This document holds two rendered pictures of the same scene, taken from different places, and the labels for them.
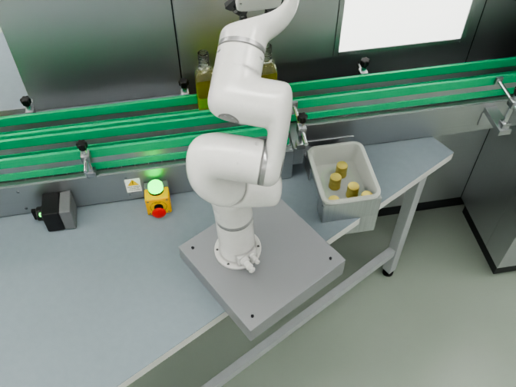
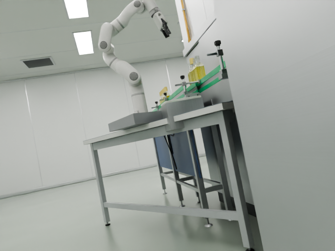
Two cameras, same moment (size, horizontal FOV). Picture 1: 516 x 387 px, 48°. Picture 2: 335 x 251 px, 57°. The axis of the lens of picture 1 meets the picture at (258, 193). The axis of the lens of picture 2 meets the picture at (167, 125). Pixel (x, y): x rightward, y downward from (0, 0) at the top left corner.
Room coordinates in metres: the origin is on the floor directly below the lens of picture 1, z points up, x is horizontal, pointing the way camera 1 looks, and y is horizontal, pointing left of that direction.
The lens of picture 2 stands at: (0.96, -2.08, 0.63)
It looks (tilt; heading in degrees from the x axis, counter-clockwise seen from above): 2 degrees up; 88
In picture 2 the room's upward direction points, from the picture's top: 11 degrees counter-clockwise
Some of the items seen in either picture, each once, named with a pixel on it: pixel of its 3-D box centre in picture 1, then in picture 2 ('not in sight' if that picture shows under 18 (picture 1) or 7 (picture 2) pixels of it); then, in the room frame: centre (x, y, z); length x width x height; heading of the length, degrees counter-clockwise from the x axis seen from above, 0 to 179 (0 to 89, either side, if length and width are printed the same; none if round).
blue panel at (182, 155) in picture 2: not in sight; (179, 146); (1.14, 0.76, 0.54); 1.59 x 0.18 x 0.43; 100
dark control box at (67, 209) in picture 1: (59, 211); not in sight; (1.02, 0.57, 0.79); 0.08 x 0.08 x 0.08; 10
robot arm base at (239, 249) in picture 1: (239, 236); (138, 106); (0.86, 0.05, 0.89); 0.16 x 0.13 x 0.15; 34
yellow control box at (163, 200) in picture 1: (157, 198); not in sight; (1.07, 0.29, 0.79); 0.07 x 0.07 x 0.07; 10
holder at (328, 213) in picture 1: (339, 175); (186, 107); (1.16, -0.24, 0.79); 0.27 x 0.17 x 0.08; 10
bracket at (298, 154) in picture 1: (296, 144); (193, 98); (1.23, -0.11, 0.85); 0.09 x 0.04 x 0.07; 10
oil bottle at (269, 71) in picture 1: (266, 89); (201, 78); (1.32, -0.02, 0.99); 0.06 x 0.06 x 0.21; 10
